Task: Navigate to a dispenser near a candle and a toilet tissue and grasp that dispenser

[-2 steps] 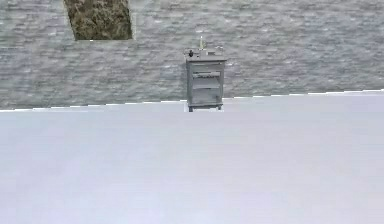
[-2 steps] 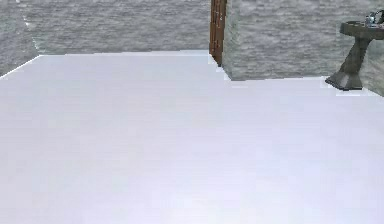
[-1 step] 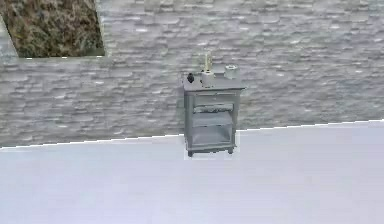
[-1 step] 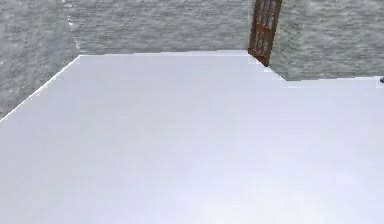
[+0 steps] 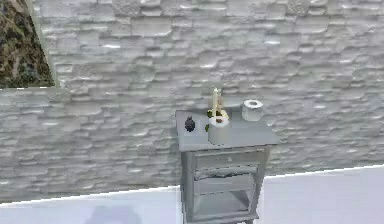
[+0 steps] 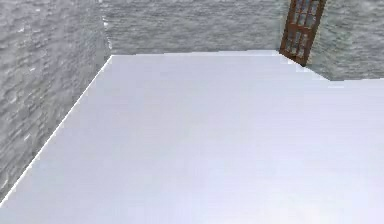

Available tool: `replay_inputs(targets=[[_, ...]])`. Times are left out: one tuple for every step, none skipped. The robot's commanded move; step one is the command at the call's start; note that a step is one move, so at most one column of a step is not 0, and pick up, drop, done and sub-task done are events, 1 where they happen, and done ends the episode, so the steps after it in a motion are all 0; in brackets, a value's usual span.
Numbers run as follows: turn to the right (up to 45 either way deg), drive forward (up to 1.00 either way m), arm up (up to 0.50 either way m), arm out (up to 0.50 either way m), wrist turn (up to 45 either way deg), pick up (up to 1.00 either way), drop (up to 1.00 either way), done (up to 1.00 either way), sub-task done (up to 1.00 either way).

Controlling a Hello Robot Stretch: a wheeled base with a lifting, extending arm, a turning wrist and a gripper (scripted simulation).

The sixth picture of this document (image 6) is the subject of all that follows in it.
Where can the brown glazed room door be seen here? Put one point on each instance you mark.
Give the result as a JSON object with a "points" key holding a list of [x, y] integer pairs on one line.
{"points": [[301, 30]]}

